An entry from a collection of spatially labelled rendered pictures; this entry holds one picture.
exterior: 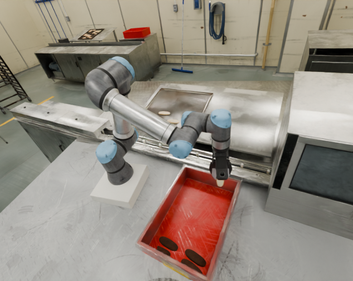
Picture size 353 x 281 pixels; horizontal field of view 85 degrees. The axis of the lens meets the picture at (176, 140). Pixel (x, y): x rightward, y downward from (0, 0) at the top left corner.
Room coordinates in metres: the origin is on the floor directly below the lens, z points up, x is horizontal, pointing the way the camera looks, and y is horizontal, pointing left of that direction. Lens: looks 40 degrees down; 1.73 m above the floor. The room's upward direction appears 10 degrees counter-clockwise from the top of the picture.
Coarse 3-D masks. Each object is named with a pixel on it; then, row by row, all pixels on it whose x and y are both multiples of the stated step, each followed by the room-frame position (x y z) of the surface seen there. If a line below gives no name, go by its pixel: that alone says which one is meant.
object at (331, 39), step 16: (320, 32) 2.58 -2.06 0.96; (336, 32) 2.46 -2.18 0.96; (352, 32) 2.35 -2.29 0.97; (320, 48) 1.90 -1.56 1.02; (336, 48) 1.83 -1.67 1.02; (352, 48) 1.76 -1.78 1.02; (304, 64) 2.19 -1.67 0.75; (320, 64) 1.88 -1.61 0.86; (336, 64) 1.81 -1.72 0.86; (352, 64) 1.74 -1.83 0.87
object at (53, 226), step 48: (96, 144) 1.22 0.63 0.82; (48, 192) 0.82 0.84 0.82; (144, 192) 0.69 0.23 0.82; (240, 192) 0.58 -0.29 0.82; (0, 240) 0.55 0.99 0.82; (48, 240) 0.50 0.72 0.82; (96, 240) 0.46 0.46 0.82; (240, 240) 0.35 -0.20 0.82; (288, 240) 0.32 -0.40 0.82; (336, 240) 0.29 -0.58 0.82
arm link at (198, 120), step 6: (186, 114) 0.65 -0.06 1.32; (192, 114) 0.64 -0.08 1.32; (198, 114) 0.63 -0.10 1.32; (204, 114) 0.62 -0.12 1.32; (186, 120) 0.62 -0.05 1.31; (192, 120) 0.60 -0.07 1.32; (198, 120) 0.60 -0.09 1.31; (204, 120) 0.60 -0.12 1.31; (192, 126) 0.57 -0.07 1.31; (198, 126) 0.58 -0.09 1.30; (204, 126) 0.58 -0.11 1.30; (198, 132) 0.56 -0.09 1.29; (204, 132) 0.59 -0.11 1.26
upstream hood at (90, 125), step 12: (24, 108) 1.92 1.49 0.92; (36, 108) 1.87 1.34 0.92; (48, 108) 1.82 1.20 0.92; (36, 120) 1.70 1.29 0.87; (48, 120) 1.57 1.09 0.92; (60, 120) 1.53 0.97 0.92; (72, 120) 1.49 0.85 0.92; (84, 120) 1.45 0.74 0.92; (96, 120) 1.42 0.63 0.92; (108, 120) 1.40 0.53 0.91; (84, 132) 1.33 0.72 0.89; (96, 132) 1.28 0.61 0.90
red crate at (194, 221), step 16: (192, 192) 0.63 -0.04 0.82; (208, 192) 0.61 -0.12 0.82; (224, 192) 0.60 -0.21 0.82; (176, 208) 0.55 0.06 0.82; (192, 208) 0.54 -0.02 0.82; (208, 208) 0.52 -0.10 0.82; (224, 208) 0.51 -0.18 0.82; (160, 224) 0.48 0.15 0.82; (176, 224) 0.47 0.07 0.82; (192, 224) 0.46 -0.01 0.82; (208, 224) 0.44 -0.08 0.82; (176, 240) 0.39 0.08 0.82; (192, 240) 0.38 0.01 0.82; (208, 240) 0.37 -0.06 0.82; (176, 256) 0.33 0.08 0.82; (208, 256) 0.31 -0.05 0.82
